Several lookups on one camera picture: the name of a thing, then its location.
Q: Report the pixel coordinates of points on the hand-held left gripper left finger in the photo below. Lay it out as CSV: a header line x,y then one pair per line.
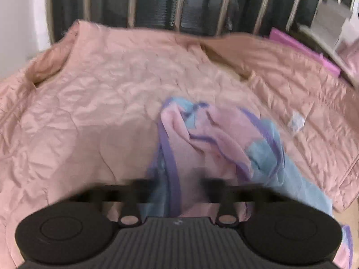
x,y
144,190

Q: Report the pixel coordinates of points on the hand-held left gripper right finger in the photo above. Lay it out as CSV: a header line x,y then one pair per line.
x,y
209,188

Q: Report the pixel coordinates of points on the pastel pink blue purple cloth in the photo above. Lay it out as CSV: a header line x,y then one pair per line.
x,y
218,140

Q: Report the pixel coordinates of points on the pink quilted jacket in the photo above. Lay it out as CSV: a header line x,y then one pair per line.
x,y
98,89

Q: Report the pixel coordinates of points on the magenta flat folder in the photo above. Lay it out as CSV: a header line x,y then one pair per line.
x,y
308,51

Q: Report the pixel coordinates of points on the metal window grille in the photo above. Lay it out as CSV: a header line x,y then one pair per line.
x,y
157,2

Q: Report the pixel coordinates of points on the pink pillow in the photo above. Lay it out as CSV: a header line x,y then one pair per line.
x,y
350,58

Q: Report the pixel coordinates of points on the stack of white boxes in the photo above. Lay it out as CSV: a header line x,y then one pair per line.
x,y
329,16

